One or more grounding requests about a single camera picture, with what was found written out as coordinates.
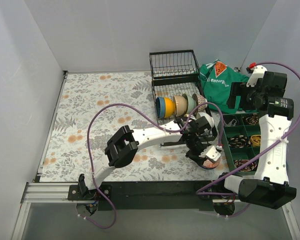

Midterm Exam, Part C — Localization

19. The orange patterned bowl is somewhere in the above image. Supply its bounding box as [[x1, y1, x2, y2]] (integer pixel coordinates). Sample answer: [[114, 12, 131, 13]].
[[201, 158, 221, 170]]

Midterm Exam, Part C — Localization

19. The white ribbed bowl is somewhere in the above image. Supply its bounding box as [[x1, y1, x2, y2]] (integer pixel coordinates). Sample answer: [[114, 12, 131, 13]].
[[196, 112, 215, 134]]

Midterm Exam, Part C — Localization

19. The mint green bowl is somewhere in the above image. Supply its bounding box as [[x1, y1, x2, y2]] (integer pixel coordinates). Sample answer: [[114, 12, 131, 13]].
[[182, 93, 197, 114]]

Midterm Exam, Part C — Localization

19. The brown patterned bowl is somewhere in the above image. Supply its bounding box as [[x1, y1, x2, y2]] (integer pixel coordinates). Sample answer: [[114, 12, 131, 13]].
[[192, 93, 208, 113]]

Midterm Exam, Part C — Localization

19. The cream bowl with yellow stripe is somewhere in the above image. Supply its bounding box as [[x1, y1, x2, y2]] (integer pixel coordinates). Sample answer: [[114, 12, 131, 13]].
[[163, 97, 176, 119]]

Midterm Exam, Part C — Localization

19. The blue bowl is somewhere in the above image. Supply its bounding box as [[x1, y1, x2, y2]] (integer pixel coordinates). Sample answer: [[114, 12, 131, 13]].
[[155, 96, 166, 119]]

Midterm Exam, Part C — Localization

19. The black wire dish rack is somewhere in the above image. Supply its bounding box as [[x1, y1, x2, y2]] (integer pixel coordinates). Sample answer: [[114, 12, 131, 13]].
[[149, 49, 204, 125]]

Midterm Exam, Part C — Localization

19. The cream ceramic bowl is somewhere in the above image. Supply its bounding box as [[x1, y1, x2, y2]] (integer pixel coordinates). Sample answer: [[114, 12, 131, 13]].
[[173, 95, 188, 117]]

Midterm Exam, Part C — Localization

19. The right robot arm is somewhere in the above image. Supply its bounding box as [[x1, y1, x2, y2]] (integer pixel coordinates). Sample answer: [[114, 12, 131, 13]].
[[216, 66, 297, 210]]

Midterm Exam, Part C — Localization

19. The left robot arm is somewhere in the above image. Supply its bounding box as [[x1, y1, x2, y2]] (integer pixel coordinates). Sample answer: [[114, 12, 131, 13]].
[[78, 117, 214, 200]]

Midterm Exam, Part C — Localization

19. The green shirt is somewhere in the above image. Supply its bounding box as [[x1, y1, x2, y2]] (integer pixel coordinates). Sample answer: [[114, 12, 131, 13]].
[[199, 59, 249, 114]]

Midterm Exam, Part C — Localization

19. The green compartment tray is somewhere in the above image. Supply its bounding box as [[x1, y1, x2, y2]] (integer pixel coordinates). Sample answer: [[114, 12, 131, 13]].
[[218, 113, 261, 171]]

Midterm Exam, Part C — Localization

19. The floral patterned table mat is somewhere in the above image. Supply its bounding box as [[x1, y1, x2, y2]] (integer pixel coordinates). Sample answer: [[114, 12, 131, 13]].
[[40, 72, 229, 182]]

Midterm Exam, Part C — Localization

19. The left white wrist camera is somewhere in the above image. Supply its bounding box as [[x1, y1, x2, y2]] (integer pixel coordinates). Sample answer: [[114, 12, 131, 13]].
[[199, 145, 223, 163]]

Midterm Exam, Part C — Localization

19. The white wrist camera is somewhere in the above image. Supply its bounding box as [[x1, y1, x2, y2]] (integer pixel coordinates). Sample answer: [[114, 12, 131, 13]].
[[199, 145, 223, 163], [246, 62, 267, 88]]

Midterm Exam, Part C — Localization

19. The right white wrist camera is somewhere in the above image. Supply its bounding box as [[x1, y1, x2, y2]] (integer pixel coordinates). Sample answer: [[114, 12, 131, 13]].
[[246, 62, 267, 88]]

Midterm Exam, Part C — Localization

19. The aluminium front rail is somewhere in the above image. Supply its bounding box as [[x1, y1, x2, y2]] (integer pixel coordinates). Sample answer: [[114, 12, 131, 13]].
[[19, 181, 291, 206]]

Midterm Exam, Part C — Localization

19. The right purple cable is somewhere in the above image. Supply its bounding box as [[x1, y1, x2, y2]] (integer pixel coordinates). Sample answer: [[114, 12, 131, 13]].
[[196, 61, 300, 218]]

